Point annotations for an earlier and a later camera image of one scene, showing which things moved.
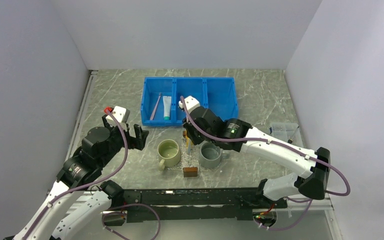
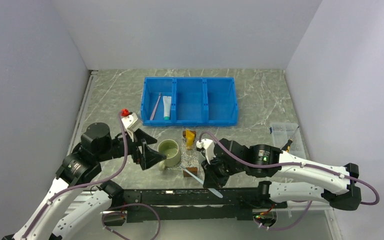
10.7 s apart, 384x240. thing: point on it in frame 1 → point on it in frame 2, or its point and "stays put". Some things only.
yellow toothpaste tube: (188, 141) stays put
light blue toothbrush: (189, 144) → (213, 190)
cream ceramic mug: (168, 153) stays put
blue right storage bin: (220, 97) stays put
